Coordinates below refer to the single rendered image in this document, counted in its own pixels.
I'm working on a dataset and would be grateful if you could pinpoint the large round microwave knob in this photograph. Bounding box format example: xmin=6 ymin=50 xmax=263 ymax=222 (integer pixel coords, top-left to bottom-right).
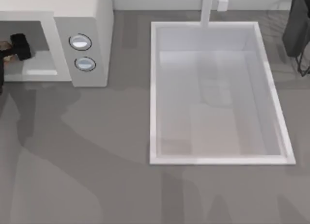
xmin=68 ymin=33 xmax=93 ymax=52

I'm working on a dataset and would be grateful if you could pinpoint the small round microwave knob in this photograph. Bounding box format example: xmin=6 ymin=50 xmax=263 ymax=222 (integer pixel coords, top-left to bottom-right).
xmin=74 ymin=56 xmax=97 ymax=73

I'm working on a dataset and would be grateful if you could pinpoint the pale microwave oven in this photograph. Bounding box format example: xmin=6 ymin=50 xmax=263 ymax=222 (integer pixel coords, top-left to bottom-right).
xmin=0 ymin=0 xmax=114 ymax=88

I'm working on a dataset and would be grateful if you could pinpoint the tall white tap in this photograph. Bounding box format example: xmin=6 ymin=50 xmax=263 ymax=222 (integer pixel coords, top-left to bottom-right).
xmin=200 ymin=0 xmax=220 ymax=29

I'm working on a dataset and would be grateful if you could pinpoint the white sink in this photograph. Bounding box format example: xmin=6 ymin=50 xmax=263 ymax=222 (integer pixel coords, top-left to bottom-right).
xmin=148 ymin=21 xmax=297 ymax=166

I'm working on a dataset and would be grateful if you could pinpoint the small white box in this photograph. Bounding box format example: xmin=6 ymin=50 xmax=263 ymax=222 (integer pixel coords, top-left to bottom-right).
xmin=217 ymin=0 xmax=229 ymax=12

